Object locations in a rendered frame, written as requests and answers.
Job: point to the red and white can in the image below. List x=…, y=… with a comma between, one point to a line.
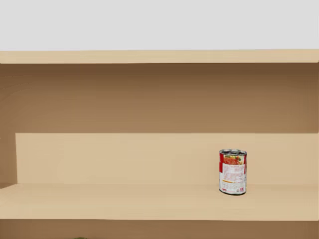
x=233, y=174

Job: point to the pale wooden shelf unit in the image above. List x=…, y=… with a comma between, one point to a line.
x=124, y=159

